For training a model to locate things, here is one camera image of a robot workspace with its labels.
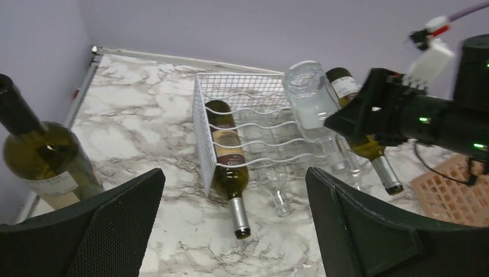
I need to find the green wine bottle back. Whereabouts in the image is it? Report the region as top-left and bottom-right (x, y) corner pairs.
(1, 74), (104, 209)

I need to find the green wine bottle front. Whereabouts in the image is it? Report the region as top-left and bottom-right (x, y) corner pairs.
(205, 100), (251, 239)

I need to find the orange plastic file organizer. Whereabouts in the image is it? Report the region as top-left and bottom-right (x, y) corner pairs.
(411, 162), (488, 227)

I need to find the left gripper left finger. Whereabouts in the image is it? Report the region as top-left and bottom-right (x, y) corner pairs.
(1, 169), (165, 276)

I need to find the white wire wine rack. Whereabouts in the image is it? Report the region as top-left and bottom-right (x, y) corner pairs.
(193, 73), (337, 194)

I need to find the green wine bottle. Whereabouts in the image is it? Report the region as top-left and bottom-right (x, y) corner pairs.
(1, 74), (104, 209)
(205, 100), (251, 239)
(325, 68), (404, 196)

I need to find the clear bottle silver cap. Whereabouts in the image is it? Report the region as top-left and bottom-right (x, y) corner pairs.
(282, 61), (361, 187)

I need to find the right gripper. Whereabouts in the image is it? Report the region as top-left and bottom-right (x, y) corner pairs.
(324, 68), (455, 147)

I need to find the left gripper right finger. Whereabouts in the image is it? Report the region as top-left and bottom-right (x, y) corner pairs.
(305, 167), (488, 276)

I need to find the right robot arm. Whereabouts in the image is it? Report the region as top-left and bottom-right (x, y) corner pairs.
(324, 34), (488, 161)

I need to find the clear glass bottle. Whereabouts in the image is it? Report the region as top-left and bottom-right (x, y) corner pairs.
(239, 111), (294, 218)

